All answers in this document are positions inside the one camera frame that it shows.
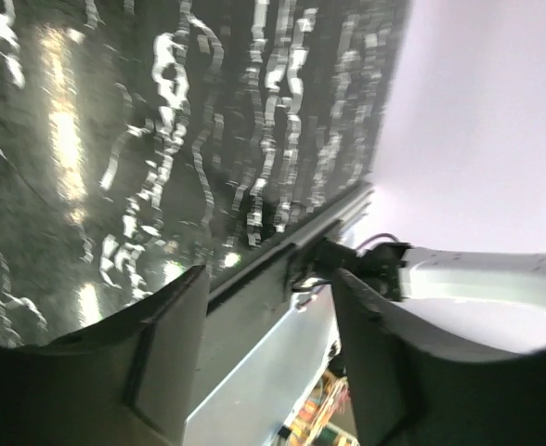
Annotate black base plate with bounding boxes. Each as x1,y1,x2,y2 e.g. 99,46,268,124
191,182,372,408

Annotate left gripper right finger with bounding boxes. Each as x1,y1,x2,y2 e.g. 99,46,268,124
331,269,546,445

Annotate aluminium frame rail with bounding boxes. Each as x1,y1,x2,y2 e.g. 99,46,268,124
183,286,340,445

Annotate black marble pattern mat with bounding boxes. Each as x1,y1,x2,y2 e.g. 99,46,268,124
0,1,410,348

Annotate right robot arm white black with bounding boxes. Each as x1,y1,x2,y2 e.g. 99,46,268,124
288,233,546,309

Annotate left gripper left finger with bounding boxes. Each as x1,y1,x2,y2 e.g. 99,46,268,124
0,266,210,445

